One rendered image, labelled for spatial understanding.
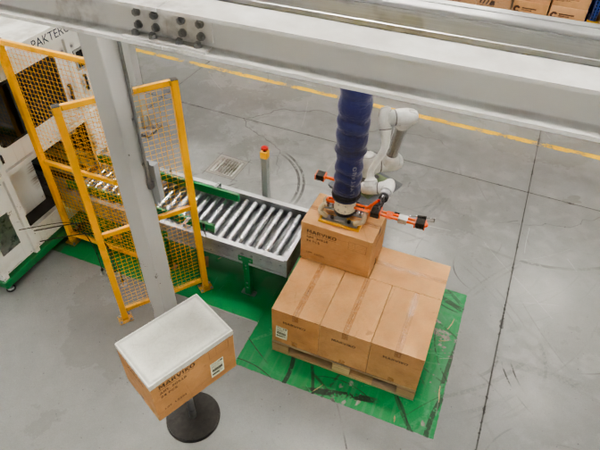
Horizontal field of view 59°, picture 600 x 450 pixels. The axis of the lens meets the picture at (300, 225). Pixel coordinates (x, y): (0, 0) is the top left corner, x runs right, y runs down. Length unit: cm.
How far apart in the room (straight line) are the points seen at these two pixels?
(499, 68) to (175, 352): 259
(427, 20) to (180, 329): 245
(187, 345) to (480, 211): 380
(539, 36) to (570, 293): 413
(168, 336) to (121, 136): 124
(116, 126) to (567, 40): 236
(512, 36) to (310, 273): 305
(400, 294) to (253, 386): 137
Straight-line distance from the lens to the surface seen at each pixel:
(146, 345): 345
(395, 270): 446
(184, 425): 425
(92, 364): 475
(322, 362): 447
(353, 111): 358
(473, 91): 141
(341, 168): 386
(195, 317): 351
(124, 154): 331
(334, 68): 147
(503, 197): 640
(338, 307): 414
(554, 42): 168
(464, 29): 168
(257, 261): 452
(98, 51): 301
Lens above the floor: 376
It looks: 42 degrees down
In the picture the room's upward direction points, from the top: 1 degrees clockwise
